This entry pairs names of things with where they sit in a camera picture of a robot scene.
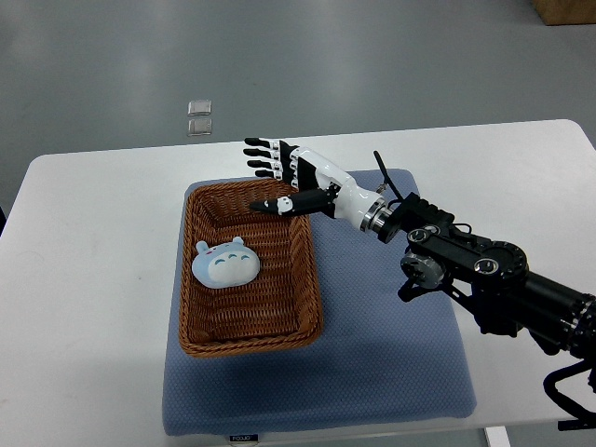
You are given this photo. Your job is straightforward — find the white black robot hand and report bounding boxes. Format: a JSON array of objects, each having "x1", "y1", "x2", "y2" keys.
[{"x1": 243, "y1": 138, "x2": 386, "y2": 232}]

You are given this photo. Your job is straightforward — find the blue plush toy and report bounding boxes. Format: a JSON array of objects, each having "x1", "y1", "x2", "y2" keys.
[{"x1": 191, "y1": 237, "x2": 261, "y2": 289}]

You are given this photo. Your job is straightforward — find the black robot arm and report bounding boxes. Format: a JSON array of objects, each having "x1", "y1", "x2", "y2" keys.
[{"x1": 370, "y1": 193, "x2": 595, "y2": 430}]

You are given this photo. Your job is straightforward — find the brown wicker basket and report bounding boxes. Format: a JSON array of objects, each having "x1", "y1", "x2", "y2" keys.
[{"x1": 179, "y1": 180, "x2": 323, "y2": 358}]

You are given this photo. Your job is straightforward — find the blue cushion mat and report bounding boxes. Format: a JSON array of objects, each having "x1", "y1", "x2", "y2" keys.
[{"x1": 162, "y1": 179, "x2": 476, "y2": 436}]

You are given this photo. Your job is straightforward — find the upper metal floor plate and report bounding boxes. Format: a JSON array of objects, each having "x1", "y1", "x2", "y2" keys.
[{"x1": 187, "y1": 100, "x2": 212, "y2": 116}]

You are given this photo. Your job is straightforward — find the cardboard box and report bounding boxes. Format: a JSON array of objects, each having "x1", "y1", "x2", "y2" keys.
[{"x1": 532, "y1": 0, "x2": 595, "y2": 26}]

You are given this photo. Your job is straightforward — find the white table leg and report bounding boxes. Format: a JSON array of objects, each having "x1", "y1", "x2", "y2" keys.
[{"x1": 484, "y1": 426, "x2": 511, "y2": 447}]

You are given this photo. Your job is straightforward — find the black table bracket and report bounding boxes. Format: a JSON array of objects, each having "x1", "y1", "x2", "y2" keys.
[{"x1": 557, "y1": 419, "x2": 592, "y2": 431}]

